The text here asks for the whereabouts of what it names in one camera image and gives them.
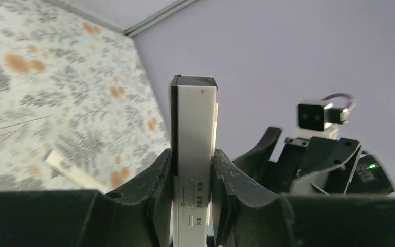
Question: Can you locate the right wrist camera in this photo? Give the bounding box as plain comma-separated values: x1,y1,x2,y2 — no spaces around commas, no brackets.
285,100,350,147

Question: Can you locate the floral patterned table mat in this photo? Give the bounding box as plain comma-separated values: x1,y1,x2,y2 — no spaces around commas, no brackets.
0,1,169,191

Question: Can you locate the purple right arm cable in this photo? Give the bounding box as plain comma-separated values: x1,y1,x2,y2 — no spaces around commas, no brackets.
321,93,357,113

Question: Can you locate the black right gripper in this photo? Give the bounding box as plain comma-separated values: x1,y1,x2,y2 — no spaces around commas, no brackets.
232,126,362,195

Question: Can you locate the white remote control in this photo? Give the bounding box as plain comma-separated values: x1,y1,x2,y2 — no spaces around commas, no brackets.
170,75,218,246

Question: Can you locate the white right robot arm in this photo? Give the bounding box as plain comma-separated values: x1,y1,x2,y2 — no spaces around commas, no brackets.
234,125,395,195

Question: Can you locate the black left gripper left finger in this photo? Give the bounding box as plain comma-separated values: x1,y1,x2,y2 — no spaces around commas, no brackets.
0,149,172,246

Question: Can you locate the white remote battery cover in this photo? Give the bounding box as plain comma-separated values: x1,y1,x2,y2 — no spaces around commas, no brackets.
45,150,110,194

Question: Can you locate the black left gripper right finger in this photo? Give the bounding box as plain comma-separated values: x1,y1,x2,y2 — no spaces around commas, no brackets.
212,149,395,246

